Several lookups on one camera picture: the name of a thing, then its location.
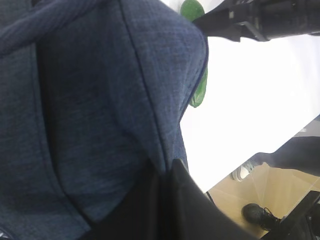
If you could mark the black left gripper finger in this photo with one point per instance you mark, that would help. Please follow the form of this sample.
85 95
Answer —
133 201

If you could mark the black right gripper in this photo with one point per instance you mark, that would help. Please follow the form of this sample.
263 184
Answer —
261 20

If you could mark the green cucumber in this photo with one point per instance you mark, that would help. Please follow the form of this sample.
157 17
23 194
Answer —
191 10

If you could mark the navy blue lunch bag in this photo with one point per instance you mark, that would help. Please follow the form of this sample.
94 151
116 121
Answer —
91 92

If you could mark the white sneaker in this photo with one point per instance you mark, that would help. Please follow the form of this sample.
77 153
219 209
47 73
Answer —
244 170

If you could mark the black shoe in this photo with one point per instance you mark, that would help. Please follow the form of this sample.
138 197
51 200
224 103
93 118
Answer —
262 217

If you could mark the dark trouser leg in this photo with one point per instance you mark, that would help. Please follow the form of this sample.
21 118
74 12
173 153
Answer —
299 153

